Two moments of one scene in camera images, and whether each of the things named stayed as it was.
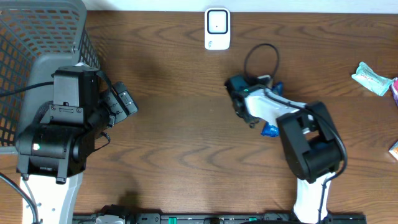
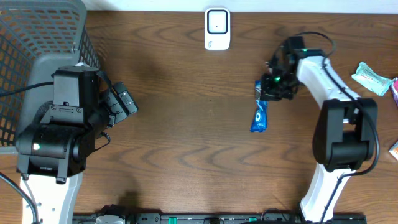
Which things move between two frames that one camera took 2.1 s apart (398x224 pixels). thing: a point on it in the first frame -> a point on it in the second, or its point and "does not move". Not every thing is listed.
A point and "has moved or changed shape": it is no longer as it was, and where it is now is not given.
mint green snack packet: (370, 79) does not move
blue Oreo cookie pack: (268, 129) has moved or changed shape
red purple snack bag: (394, 89) does not move
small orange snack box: (393, 150) does not move
